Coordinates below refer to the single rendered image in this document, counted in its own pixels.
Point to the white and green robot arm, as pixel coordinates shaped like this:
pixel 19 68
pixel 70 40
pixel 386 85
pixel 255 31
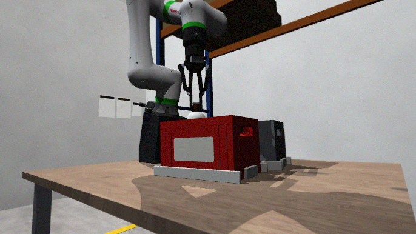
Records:
pixel 196 17

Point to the dark red crate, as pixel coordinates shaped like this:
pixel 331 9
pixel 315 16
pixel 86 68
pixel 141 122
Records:
pixel 211 143

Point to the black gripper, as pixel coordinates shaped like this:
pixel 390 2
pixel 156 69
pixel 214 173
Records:
pixel 195 48

